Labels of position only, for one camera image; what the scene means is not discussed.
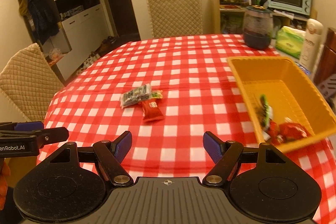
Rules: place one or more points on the red snack packet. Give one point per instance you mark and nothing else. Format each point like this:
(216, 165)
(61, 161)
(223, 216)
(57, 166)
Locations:
(151, 111)

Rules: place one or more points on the white silver foil pouch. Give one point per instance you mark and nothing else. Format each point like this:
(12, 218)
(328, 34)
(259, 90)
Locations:
(265, 115)

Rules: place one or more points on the grey phone stand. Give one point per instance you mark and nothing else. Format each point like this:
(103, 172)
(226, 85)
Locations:
(328, 87)

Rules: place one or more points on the red candy pile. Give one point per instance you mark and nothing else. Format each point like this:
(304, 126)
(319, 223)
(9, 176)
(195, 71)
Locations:
(286, 132)

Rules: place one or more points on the quilted beige side chair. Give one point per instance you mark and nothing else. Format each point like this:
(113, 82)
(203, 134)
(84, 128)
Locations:
(30, 83)

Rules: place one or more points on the red white checkered tablecloth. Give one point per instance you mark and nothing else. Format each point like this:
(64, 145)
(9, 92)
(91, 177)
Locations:
(199, 94)

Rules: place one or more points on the green candy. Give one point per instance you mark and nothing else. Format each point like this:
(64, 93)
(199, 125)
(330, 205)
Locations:
(157, 94)

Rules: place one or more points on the green tissue pack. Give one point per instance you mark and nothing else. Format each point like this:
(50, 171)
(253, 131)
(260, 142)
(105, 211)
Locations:
(290, 41)

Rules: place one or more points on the quilted beige chair back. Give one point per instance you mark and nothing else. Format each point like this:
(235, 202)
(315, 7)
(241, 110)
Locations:
(172, 18)

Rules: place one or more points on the white miffy bottle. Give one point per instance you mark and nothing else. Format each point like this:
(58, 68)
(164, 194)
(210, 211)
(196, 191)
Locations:
(312, 40)

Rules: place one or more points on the dark glass jar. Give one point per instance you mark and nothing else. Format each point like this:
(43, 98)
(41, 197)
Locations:
(257, 27)

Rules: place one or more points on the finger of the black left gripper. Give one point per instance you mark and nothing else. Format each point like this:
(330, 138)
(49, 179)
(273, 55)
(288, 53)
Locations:
(37, 138)
(22, 126)

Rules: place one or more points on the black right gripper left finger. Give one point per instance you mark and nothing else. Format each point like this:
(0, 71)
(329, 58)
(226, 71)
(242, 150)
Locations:
(109, 156)

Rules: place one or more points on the yellow plastic basket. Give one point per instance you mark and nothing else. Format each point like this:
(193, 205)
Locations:
(290, 93)

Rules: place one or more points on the white cabinet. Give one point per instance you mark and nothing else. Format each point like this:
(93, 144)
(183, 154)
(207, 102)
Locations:
(83, 25)

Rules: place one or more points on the right hand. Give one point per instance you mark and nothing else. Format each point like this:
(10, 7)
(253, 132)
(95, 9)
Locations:
(5, 171)

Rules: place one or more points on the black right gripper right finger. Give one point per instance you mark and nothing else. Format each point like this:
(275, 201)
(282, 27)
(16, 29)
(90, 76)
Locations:
(225, 155)

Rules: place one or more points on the grey black snack packet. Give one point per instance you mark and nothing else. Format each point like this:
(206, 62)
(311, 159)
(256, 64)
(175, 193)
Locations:
(135, 95)

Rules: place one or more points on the brown thermos flask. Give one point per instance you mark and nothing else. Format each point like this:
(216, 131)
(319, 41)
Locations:
(326, 65)

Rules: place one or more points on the wooden side shelf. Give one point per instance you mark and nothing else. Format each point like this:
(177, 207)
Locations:
(228, 19)

